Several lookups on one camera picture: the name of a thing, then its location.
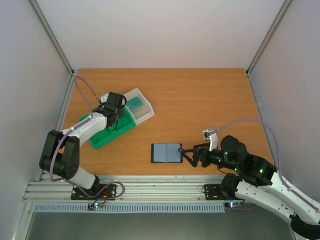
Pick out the blue card holder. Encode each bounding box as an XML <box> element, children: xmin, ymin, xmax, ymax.
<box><xmin>150</xmin><ymin>143</ymin><xmax>183</xmax><ymax>164</ymax></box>

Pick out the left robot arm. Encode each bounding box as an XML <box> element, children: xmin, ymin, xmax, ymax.
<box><xmin>39</xmin><ymin>92</ymin><xmax>127</xmax><ymax>199</ymax></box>

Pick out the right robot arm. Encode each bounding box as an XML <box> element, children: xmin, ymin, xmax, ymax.
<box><xmin>178</xmin><ymin>135</ymin><xmax>320</xmax><ymax>240</ymax></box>

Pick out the teal VIP card stack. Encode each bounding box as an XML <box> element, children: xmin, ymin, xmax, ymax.
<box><xmin>126</xmin><ymin>96</ymin><xmax>143</xmax><ymax>111</ymax></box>

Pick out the white plastic bin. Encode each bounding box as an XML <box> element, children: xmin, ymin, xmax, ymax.
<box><xmin>124</xmin><ymin>88</ymin><xmax>155</xmax><ymax>126</ymax></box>

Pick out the green plastic bin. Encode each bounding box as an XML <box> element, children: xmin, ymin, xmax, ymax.
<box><xmin>89</xmin><ymin>107</ymin><xmax>136</xmax><ymax>150</ymax></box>

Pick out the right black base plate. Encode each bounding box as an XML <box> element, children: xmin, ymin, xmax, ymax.
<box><xmin>201</xmin><ymin>184</ymin><xmax>232</xmax><ymax>201</ymax></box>

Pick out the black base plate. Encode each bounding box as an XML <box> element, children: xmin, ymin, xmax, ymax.
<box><xmin>201</xmin><ymin>184</ymin><xmax>232</xmax><ymax>201</ymax></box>
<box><xmin>70</xmin><ymin>183</ymin><xmax>118</xmax><ymax>201</ymax></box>

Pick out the aluminium frame rail front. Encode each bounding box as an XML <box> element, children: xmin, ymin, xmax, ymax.
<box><xmin>23</xmin><ymin>174</ymin><xmax>251</xmax><ymax>203</ymax></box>

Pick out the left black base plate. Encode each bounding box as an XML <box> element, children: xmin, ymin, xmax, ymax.
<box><xmin>70</xmin><ymin>183</ymin><xmax>118</xmax><ymax>201</ymax></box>

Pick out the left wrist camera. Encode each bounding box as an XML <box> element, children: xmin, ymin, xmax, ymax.
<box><xmin>99</xmin><ymin>93</ymin><xmax>109</xmax><ymax>103</ymax></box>

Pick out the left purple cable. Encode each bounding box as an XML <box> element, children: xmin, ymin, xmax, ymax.
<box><xmin>49</xmin><ymin>76</ymin><xmax>106</xmax><ymax>182</ymax></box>

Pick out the grey slotted cable duct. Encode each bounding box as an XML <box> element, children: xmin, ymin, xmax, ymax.
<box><xmin>34</xmin><ymin>202</ymin><xmax>225</xmax><ymax>214</ymax></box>

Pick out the right frame post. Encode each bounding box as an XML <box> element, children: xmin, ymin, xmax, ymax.
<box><xmin>246</xmin><ymin>0</ymin><xmax>294</xmax><ymax>78</ymax></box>

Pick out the frame post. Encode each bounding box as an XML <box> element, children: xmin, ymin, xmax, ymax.
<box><xmin>246</xmin><ymin>0</ymin><xmax>294</xmax><ymax>78</ymax></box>
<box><xmin>28</xmin><ymin>0</ymin><xmax>74</xmax><ymax>76</ymax></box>

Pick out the left frame post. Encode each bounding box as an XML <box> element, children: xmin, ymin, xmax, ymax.
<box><xmin>28</xmin><ymin>0</ymin><xmax>74</xmax><ymax>76</ymax></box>

